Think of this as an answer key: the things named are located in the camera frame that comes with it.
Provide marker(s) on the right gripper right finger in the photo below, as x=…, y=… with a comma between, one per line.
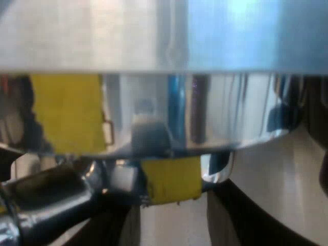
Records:
x=243, y=225

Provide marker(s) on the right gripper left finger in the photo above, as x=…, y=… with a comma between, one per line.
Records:
x=120, y=225

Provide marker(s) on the steel espresso machine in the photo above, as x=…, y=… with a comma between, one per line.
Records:
x=107, y=33

